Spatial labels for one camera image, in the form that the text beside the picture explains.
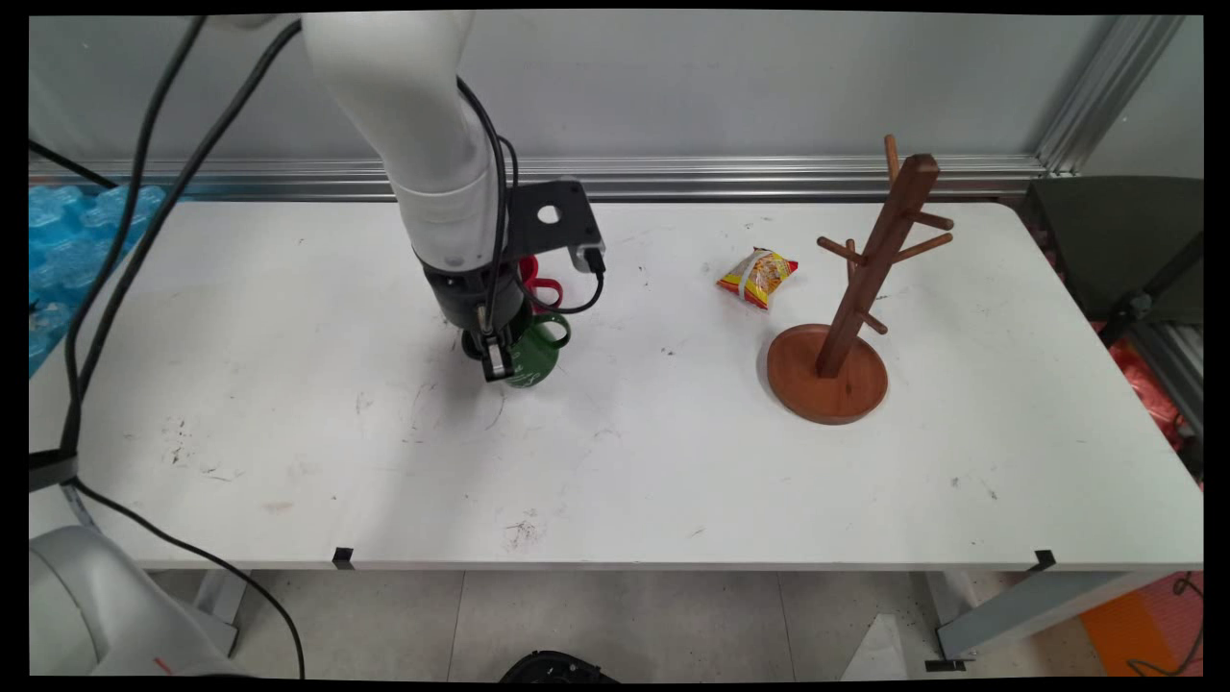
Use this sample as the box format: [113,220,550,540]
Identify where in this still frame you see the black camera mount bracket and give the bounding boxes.
[504,180,606,275]

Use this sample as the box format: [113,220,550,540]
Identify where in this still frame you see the thin black camera cable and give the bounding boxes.
[456,77,606,333]

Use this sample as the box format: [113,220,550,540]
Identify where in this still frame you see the black cable strap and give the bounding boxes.
[29,450,80,493]

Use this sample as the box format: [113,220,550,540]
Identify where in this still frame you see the crumpled blue plastic bag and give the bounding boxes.
[29,185,169,376]

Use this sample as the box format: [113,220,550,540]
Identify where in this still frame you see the green mug with white script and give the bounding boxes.
[502,312,573,389]

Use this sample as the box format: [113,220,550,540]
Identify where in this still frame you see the grey table leg with foot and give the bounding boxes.
[924,569,1178,672]

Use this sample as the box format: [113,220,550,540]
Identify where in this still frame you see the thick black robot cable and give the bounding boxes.
[58,19,307,679]
[60,12,210,457]

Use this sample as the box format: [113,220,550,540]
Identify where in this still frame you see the brown wooden mug tree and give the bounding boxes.
[766,135,955,426]

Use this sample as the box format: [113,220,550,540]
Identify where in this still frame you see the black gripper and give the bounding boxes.
[421,258,531,384]

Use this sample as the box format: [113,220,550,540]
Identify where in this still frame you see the red plastic bag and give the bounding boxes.
[1091,322,1185,453]

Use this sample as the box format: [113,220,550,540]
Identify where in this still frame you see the yellow red snack packet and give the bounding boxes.
[716,247,800,310]

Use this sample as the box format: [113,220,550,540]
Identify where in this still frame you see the aluminium side rail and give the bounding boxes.
[1129,322,1204,433]

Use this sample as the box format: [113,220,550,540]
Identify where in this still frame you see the red mug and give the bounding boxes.
[517,255,565,310]

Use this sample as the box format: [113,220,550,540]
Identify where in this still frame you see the aluminium frame post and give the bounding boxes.
[1036,14,1188,176]

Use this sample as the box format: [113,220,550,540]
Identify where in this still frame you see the black round floor object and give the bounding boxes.
[500,651,621,685]

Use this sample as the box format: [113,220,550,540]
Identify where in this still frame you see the short grey table leg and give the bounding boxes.
[187,569,253,659]

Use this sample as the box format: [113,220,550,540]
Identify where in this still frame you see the thin black floor cable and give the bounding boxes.
[1126,572,1204,677]

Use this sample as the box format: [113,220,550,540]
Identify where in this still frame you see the long aluminium frame rail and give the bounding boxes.
[29,157,1048,203]

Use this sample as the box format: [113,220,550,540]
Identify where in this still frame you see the orange red floor mat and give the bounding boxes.
[1081,572,1204,679]

